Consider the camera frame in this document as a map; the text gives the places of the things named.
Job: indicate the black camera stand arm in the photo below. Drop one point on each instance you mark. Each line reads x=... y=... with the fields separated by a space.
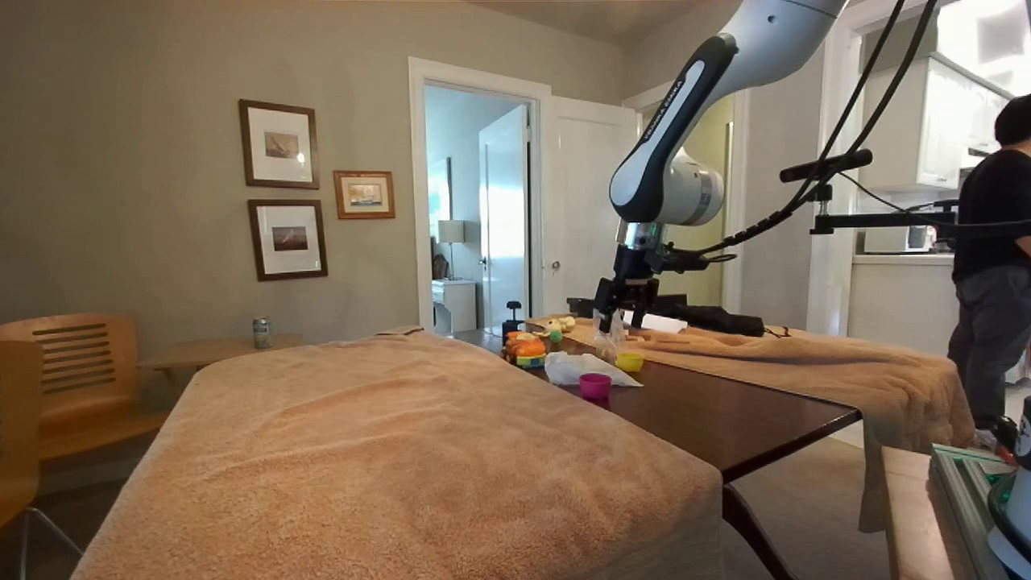
x=880 y=222

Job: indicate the slatted wooden chair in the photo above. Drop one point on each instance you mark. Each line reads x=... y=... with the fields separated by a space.
x=106 y=430

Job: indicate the black framed landscape picture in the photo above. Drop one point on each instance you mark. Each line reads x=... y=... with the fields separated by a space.
x=286 y=238
x=278 y=144

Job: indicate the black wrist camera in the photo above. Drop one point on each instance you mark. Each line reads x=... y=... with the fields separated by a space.
x=599 y=286

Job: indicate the white door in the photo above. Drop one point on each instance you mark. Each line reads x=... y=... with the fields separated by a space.
x=574 y=196
x=502 y=213

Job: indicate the green white box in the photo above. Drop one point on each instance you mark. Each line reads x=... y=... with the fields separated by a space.
x=967 y=518

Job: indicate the white appliance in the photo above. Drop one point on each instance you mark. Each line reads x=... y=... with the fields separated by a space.
x=455 y=307

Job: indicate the clear plastic zip bag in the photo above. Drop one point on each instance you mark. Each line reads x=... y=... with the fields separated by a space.
x=620 y=342

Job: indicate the silver drink can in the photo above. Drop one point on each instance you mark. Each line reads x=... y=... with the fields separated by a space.
x=262 y=335

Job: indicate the black clamp object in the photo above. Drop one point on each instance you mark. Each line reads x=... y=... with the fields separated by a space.
x=513 y=323

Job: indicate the light brown side stand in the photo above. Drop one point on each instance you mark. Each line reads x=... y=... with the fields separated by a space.
x=906 y=518

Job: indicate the white kitchen cabinet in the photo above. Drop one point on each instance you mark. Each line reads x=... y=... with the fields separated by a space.
x=945 y=130

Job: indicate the plain wooden chair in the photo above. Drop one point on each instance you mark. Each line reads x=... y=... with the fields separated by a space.
x=18 y=430

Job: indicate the brown framed landscape picture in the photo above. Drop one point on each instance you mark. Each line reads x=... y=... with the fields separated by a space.
x=366 y=196

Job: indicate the white kitchen counter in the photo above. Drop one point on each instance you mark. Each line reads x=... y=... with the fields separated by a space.
x=902 y=307

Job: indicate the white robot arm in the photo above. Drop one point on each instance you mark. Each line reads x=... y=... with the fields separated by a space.
x=663 y=140

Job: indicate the yellow plastic bowl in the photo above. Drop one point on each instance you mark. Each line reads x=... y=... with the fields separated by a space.
x=632 y=361

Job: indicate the crumpled white tissue paper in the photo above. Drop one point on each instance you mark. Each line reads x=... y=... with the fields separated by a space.
x=566 y=367

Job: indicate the black elongated device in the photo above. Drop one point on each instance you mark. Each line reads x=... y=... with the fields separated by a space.
x=730 y=319

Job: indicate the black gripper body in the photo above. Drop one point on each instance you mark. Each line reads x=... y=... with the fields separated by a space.
x=635 y=260

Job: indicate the orange tiger toy car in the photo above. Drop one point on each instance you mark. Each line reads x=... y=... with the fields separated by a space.
x=525 y=352

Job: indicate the black stereo camera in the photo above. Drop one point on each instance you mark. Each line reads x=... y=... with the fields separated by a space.
x=825 y=164

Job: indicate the white carton box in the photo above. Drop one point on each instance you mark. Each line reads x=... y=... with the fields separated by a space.
x=668 y=323

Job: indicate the green ridged round disc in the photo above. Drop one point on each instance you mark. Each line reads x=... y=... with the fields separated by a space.
x=554 y=335

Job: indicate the white door frame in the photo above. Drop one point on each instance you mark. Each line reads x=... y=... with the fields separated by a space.
x=416 y=196

